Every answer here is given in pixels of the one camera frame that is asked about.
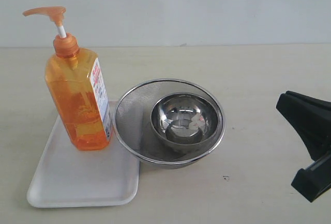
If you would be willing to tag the orange dish soap pump bottle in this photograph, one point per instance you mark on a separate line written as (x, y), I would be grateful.
(75, 81)

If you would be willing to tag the steel mesh strainer basket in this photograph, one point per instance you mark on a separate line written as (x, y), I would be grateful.
(132, 124)

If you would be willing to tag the small stainless steel bowl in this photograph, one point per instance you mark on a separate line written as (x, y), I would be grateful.
(184, 122)

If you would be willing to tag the white foam tray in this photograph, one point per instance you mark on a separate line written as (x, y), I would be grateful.
(68, 177)

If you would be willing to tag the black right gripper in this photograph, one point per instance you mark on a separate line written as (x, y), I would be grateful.
(310, 117)

